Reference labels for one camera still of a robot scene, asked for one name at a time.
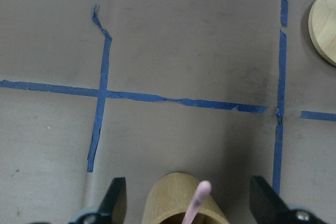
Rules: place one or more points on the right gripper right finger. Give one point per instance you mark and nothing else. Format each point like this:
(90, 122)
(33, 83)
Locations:
(267, 207)

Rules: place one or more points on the wooden mug tree stand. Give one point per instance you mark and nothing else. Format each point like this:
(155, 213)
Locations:
(321, 25)

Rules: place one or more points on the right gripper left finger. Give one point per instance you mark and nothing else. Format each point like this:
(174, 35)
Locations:
(112, 209)

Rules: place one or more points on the pink chopstick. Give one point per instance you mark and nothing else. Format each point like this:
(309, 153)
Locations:
(201, 194)

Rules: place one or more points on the bamboo cylinder holder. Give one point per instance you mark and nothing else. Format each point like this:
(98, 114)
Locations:
(169, 198)

